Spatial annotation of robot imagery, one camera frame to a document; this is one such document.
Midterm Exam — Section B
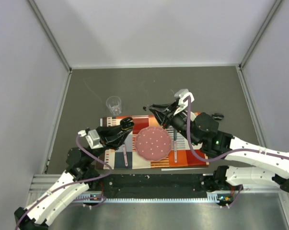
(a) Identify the knife with pink handle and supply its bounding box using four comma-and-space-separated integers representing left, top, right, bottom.
173, 129, 178, 163

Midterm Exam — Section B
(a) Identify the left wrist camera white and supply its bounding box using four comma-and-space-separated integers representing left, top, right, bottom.
78, 128, 103, 149

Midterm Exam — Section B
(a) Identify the aluminium frame profile front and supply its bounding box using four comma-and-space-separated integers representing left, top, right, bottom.
26, 173, 289, 204

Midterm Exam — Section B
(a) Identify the clear plastic cup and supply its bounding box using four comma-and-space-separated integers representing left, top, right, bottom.
106, 96, 122, 116

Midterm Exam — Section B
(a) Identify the colourful patchwork placemat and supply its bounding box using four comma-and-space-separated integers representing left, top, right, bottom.
99, 115, 209, 169

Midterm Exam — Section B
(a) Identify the black earbud charging case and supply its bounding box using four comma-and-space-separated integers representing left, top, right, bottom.
120, 117, 134, 131

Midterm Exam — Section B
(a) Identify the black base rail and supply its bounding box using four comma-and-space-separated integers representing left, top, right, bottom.
93, 173, 231, 199

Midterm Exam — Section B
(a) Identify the fork with pink handle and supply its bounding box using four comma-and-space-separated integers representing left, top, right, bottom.
122, 143, 128, 167

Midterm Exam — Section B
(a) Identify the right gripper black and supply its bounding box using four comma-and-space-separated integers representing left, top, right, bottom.
150, 102, 200, 147

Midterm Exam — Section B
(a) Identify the white blue mug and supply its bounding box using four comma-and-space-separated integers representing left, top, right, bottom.
190, 112, 196, 121

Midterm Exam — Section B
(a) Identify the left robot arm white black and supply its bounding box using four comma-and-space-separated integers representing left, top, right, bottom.
14, 117, 134, 230

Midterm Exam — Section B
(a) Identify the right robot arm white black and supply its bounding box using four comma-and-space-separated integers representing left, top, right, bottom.
148, 102, 289, 193

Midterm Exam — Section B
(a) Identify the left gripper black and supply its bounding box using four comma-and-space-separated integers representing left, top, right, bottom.
87, 123, 133, 163

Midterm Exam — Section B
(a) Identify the pink dotted plate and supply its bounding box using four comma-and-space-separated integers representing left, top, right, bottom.
134, 126, 172, 162

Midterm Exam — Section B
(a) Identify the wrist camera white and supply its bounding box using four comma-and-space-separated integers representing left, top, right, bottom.
78, 128, 103, 149
174, 89, 194, 115

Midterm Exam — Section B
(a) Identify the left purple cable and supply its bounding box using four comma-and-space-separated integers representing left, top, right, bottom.
14, 134, 114, 230

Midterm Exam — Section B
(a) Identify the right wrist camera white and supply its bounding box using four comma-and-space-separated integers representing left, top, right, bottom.
174, 89, 194, 115

